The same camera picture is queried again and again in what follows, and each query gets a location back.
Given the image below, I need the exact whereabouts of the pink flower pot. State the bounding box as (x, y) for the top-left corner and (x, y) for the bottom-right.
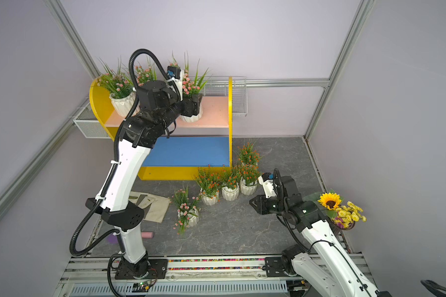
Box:
(180, 53), (208, 123)
(135, 58), (157, 86)
(97, 59), (136, 118)
(171, 187), (200, 235)

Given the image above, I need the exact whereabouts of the orange flower pot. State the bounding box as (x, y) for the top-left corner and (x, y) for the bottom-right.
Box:
(221, 167), (240, 201)
(195, 166), (221, 206)
(238, 142), (260, 167)
(239, 165), (261, 196)

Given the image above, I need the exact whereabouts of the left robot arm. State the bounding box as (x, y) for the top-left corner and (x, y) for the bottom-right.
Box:
(69, 49), (202, 278)

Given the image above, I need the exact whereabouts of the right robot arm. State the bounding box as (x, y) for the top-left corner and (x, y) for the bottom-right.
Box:
(250, 169), (390, 297)

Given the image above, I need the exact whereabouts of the yellow rack with coloured shelves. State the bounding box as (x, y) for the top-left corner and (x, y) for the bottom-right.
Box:
(88, 75), (234, 181)

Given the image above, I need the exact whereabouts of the sunflower bouquet pot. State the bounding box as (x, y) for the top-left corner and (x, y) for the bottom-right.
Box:
(306, 189), (367, 230)

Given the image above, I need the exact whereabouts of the white mesh basket left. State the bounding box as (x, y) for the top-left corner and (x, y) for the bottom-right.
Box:
(73, 94), (112, 139)

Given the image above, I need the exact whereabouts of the beige garden glove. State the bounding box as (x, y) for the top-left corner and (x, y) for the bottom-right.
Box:
(129, 191), (170, 223)

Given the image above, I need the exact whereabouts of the purple pink garden trowel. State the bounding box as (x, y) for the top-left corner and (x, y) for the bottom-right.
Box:
(107, 231), (154, 244)

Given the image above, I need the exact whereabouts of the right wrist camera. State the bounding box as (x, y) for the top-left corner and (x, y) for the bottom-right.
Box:
(258, 173), (277, 199)

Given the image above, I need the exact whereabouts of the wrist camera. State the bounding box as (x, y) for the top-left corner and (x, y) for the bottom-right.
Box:
(258, 173), (277, 199)
(167, 64), (183, 101)

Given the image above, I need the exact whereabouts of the white wire basket back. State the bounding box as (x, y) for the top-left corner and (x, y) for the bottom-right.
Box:
(203, 76), (248, 116)

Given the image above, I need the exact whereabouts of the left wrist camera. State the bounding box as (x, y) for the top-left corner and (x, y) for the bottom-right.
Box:
(167, 64), (183, 101)

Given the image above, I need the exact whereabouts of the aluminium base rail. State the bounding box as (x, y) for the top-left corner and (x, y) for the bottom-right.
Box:
(54, 253), (380, 297)

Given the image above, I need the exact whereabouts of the black cable bottom right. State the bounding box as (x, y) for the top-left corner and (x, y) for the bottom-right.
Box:
(420, 279), (446, 297)

